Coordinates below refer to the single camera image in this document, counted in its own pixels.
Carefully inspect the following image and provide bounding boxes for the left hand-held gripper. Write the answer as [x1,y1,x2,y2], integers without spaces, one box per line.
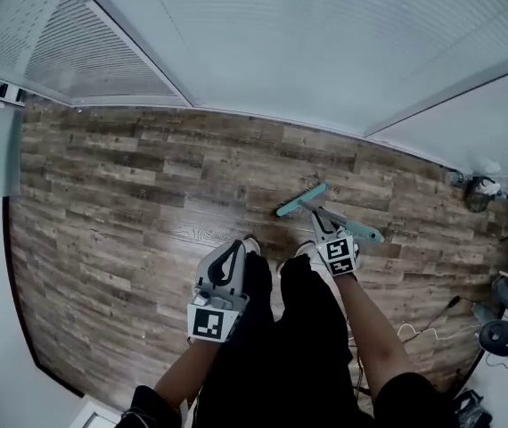
[185,240,250,343]

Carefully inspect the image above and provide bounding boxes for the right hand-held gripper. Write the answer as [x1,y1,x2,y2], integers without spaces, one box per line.
[310,211,361,279]

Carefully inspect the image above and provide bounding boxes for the teal broom with metal handle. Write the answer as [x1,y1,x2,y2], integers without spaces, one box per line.
[274,181,386,244]

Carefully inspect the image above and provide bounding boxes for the person's left forearm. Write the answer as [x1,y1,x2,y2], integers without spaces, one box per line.
[153,339,223,408]

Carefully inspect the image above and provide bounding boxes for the person's right forearm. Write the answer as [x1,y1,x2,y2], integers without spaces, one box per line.
[336,273,415,396]

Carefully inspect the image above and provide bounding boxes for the person's white right shoe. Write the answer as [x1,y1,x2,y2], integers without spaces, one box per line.
[294,242,320,260]

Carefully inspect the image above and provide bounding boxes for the person's white shoe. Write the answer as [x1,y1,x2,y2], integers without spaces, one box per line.
[294,242,320,260]
[241,235,262,258]

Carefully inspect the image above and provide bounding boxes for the person's white left shoe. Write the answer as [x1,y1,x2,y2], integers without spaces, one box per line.
[241,235,262,258]

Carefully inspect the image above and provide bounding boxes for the person's black clothes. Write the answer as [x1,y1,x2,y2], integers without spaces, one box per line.
[119,251,460,428]

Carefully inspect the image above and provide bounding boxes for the black mesh waste bin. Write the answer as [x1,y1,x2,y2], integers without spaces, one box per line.
[464,176,500,214]

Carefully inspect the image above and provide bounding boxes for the black plastic bag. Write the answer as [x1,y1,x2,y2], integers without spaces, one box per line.
[452,388,494,428]

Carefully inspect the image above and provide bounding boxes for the white cable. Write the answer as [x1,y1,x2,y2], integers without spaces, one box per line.
[396,322,482,343]

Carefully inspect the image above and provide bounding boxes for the black cable with plug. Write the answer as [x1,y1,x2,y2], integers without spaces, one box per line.
[416,295,463,334]

